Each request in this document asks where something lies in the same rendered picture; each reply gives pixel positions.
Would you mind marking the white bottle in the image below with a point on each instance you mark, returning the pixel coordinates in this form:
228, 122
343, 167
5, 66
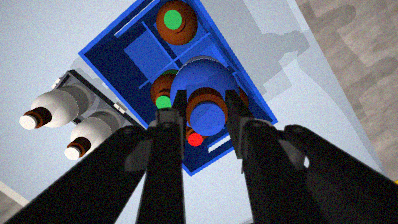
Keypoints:
91, 132
57, 108

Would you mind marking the grey rectangular tray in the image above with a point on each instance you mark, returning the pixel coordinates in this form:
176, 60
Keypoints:
73, 77

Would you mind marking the brown bottle with red cap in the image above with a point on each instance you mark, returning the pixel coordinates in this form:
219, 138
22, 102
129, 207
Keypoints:
194, 138

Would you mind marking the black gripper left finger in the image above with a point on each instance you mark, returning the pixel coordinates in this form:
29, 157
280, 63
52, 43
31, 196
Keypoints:
98, 187

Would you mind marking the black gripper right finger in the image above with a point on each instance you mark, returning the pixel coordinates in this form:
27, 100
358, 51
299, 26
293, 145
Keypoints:
282, 190

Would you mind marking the brown bottle with green cap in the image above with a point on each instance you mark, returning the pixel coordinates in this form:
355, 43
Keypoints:
160, 89
243, 96

